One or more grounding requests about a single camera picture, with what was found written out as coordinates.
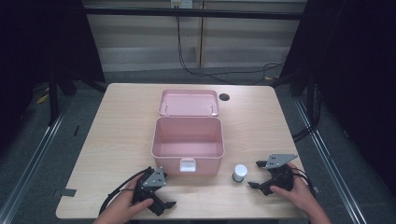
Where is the yellow tape piece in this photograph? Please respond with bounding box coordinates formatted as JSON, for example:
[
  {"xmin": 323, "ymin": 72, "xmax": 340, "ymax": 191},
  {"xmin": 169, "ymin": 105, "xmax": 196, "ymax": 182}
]
[{"xmin": 35, "ymin": 92, "xmax": 50, "ymax": 105}]

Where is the small white bottle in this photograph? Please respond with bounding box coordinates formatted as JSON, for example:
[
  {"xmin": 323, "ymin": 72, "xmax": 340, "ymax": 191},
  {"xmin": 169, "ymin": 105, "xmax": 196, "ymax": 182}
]
[{"xmin": 232, "ymin": 163, "xmax": 249, "ymax": 184}]

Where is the white wall socket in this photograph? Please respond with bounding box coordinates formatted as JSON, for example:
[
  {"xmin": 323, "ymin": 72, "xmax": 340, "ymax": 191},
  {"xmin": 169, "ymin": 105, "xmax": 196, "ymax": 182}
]
[{"xmin": 170, "ymin": 0, "xmax": 194, "ymax": 9}]

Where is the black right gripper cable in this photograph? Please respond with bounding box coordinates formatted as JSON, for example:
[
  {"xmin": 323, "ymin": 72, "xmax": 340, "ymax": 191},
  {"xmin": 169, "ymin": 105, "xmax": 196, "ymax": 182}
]
[{"xmin": 290, "ymin": 167, "xmax": 316, "ymax": 198}]

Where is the aluminium floor rail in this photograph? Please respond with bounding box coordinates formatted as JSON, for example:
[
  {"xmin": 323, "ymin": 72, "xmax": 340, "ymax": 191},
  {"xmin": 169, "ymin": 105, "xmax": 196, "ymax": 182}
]
[
  {"xmin": 293, "ymin": 97, "xmax": 370, "ymax": 224},
  {"xmin": 0, "ymin": 102, "xmax": 74, "ymax": 224}
]

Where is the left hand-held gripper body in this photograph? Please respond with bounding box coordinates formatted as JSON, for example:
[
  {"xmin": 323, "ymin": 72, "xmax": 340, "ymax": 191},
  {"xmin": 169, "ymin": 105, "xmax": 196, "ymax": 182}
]
[{"xmin": 132, "ymin": 166, "xmax": 167, "ymax": 206}]

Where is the pink plastic storage box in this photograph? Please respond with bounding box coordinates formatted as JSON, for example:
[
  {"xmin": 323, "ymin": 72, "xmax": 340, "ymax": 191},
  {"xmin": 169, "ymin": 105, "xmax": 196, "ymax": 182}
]
[{"xmin": 151, "ymin": 89, "xmax": 226, "ymax": 175}]

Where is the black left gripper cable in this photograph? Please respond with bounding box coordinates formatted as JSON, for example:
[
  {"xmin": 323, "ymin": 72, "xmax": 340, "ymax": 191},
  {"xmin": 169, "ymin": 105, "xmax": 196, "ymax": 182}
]
[{"xmin": 98, "ymin": 167, "xmax": 154, "ymax": 217}]

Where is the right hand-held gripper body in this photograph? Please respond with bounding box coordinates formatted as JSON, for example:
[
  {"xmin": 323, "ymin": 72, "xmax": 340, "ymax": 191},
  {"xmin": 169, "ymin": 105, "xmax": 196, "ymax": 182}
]
[{"xmin": 265, "ymin": 153, "xmax": 299, "ymax": 192}]

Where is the grey tape strip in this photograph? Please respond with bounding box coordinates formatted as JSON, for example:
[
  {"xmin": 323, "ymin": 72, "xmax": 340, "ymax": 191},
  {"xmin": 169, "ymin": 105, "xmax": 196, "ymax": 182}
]
[{"xmin": 55, "ymin": 188, "xmax": 78, "ymax": 198}]

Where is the black curtain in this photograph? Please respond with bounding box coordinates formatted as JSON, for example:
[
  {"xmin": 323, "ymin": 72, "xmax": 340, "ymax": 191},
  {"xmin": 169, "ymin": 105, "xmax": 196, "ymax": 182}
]
[
  {"xmin": 278, "ymin": 0, "xmax": 396, "ymax": 188},
  {"xmin": 0, "ymin": 0, "xmax": 106, "ymax": 147}
]

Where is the person's left hand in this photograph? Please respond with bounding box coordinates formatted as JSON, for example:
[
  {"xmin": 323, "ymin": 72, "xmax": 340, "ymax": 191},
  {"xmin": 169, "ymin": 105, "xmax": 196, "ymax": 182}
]
[{"xmin": 94, "ymin": 177, "xmax": 155, "ymax": 222}]

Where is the person's right hand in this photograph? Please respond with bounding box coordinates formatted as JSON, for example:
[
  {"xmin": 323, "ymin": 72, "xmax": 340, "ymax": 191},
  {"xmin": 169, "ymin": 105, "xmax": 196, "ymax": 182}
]
[{"xmin": 269, "ymin": 162, "xmax": 315, "ymax": 213}]

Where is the black metal stand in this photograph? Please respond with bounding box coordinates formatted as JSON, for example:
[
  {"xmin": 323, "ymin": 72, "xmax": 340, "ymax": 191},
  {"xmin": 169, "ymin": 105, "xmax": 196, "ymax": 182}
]
[{"xmin": 47, "ymin": 71, "xmax": 78, "ymax": 127}]

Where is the black horizontal metal bar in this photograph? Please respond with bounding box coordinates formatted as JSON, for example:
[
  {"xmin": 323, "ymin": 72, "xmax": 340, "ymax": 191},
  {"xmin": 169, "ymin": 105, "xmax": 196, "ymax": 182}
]
[{"xmin": 83, "ymin": 7, "xmax": 308, "ymax": 21}]

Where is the long black wall cable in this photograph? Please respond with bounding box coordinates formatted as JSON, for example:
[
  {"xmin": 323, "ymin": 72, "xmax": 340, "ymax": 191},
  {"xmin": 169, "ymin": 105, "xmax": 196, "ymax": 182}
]
[{"xmin": 176, "ymin": 15, "xmax": 285, "ymax": 86}]

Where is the black cable bundle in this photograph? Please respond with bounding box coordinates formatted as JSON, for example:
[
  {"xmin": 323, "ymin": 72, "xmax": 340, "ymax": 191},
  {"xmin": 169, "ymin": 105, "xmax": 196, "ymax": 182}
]
[{"xmin": 291, "ymin": 83, "xmax": 322, "ymax": 144}]

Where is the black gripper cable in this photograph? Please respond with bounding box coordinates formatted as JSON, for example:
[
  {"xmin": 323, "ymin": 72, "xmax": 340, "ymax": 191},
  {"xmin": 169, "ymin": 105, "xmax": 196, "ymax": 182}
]
[
  {"xmin": 290, "ymin": 167, "xmax": 316, "ymax": 198},
  {"xmin": 98, "ymin": 167, "xmax": 154, "ymax": 217}
]

